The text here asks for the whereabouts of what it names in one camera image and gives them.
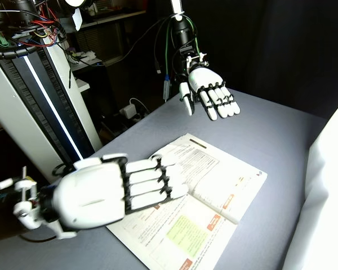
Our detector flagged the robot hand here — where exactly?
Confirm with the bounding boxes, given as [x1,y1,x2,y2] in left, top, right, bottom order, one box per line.
[179,66,242,122]
[52,153,192,231]

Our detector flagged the grey plug with blue collar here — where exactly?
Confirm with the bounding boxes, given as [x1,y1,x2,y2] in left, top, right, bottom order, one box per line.
[162,74,171,102]

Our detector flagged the white power adapter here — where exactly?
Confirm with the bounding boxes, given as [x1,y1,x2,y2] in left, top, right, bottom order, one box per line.
[120,105,139,119]

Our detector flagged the black backdrop curtain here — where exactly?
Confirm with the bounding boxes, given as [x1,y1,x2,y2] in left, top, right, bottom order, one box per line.
[183,0,338,121]

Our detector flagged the grey tablecloth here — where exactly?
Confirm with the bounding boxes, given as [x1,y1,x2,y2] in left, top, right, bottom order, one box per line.
[0,87,332,270]

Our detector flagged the open printed book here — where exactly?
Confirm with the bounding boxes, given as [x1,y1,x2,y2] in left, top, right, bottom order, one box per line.
[106,133,268,270]

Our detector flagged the background shelf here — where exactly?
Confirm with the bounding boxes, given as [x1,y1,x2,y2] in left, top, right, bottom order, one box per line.
[69,8,147,67]

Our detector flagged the white column with black strips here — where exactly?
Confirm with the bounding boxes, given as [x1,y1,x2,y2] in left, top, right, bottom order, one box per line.
[0,39,104,185]

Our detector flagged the white paper tag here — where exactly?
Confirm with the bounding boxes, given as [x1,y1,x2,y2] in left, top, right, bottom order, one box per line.
[72,7,83,32]

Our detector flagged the black corrugated conduit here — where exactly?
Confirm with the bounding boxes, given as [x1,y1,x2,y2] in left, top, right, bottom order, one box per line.
[0,44,39,61]

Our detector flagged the white backdrop cloth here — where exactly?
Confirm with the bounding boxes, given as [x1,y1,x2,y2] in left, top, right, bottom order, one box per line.
[281,92,338,270]

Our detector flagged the green cable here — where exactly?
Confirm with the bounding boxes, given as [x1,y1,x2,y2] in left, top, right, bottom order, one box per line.
[164,15,201,81]

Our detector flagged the black cable with USB plug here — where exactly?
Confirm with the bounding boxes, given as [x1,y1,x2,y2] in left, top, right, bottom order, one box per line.
[153,18,172,75]

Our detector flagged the white adapter cable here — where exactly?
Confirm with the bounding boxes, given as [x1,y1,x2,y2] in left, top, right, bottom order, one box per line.
[128,97,150,116]

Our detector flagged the long black cable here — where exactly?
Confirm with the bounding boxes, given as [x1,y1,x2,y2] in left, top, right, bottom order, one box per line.
[100,17,171,67]

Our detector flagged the black sensor head with wires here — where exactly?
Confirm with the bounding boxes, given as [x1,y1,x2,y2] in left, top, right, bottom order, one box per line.
[0,0,68,48]

